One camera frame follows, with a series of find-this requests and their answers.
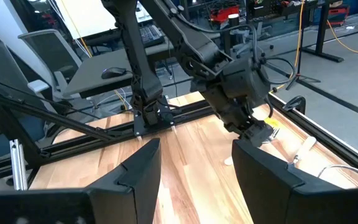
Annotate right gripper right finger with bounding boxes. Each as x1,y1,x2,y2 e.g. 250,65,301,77
231,139,358,224

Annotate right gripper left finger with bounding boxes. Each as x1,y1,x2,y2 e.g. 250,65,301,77
0,138,162,224

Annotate yellow label tag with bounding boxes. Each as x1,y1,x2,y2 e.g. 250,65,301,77
263,117,280,129

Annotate black table clamp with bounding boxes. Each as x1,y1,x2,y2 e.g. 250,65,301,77
282,95,307,115

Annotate black tripod stand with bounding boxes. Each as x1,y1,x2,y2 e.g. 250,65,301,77
286,0,322,91

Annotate silver aluminium extrusion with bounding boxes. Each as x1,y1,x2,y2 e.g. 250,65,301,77
9,139,28,191

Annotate grey desk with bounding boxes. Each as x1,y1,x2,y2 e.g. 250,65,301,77
62,30,226,100

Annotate red tool chest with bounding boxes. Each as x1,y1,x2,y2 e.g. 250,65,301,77
209,4,241,25

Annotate black computer mouse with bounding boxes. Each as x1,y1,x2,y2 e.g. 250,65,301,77
100,66,127,80

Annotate black standing desk leg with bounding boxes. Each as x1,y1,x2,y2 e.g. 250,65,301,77
301,0,345,63

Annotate black keyboard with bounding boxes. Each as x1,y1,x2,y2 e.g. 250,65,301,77
137,24,167,48

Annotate black metal table frame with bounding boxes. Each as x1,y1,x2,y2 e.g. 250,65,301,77
0,68,358,190

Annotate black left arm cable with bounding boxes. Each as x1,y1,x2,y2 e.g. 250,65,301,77
166,12,296,85

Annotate yellow cable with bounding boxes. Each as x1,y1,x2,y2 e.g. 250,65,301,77
268,0,306,94

